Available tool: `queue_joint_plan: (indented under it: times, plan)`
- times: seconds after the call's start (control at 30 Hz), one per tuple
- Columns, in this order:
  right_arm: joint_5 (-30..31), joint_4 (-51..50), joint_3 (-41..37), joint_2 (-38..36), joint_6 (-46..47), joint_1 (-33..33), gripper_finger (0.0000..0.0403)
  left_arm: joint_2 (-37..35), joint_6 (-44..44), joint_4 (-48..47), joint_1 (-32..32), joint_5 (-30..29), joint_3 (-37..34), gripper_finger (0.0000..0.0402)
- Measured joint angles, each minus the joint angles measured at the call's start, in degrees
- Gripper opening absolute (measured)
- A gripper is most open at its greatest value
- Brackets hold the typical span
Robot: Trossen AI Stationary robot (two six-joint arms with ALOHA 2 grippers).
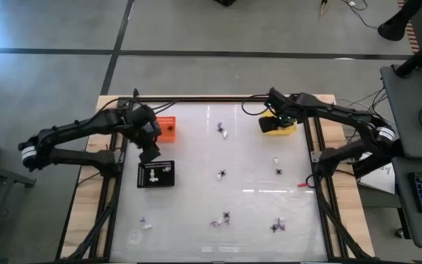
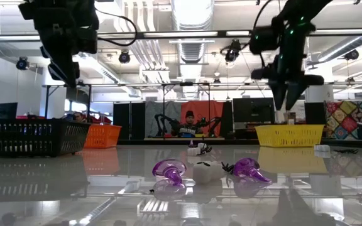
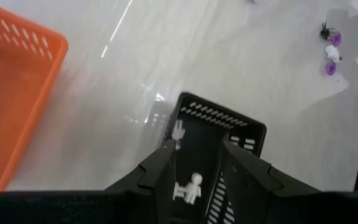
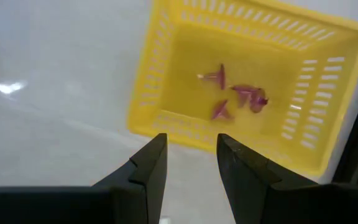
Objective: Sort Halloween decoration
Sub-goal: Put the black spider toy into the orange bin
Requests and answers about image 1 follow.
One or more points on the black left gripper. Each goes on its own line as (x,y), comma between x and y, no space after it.
(148,150)

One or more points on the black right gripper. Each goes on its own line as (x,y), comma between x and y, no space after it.
(269,124)

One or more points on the orange plastic basket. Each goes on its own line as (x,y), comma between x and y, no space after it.
(165,135)

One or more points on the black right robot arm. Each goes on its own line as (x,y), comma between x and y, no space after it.
(343,113)

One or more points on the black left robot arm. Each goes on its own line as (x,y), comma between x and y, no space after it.
(79,126)

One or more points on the yellow plastic basket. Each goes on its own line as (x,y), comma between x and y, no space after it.
(288,131)

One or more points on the black plastic basket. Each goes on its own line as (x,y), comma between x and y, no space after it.
(165,179)

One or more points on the grey metal mounting plate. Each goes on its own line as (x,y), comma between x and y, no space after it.
(314,157)

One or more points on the clear round plastic disc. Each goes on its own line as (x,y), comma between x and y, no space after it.
(135,236)

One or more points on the white power box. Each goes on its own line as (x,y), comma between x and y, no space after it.
(364,157)

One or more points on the white paper sheet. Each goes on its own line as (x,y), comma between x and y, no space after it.
(379,181)

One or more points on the wooden stick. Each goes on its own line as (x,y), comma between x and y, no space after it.
(322,9)

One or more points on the grey metal stand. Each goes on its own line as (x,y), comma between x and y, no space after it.
(13,176)

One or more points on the grey desk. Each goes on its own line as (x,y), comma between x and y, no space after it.
(403,205)
(412,99)

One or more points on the white power adapter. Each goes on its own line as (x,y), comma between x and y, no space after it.
(352,3)

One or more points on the black stand leg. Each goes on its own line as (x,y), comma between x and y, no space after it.
(392,29)
(420,55)

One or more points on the black caster wheel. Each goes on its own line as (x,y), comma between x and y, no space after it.
(400,233)

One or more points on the black corner bracket plate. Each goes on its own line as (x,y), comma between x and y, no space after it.
(124,101)

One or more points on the black frame clamp knob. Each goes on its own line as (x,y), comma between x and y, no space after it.
(135,92)

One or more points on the black aluminium table frame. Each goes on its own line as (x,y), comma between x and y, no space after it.
(214,99)

